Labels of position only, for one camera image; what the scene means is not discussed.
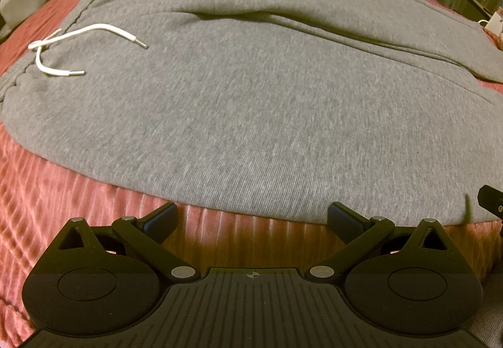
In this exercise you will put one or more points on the grey sweatpants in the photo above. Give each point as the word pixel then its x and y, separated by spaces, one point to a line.
pixel 270 107

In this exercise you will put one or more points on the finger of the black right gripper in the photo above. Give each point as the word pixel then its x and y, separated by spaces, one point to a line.
pixel 491 200

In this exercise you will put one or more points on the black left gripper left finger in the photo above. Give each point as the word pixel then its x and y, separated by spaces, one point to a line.
pixel 101 279

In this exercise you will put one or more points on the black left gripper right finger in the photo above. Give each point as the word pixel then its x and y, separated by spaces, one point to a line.
pixel 410 281

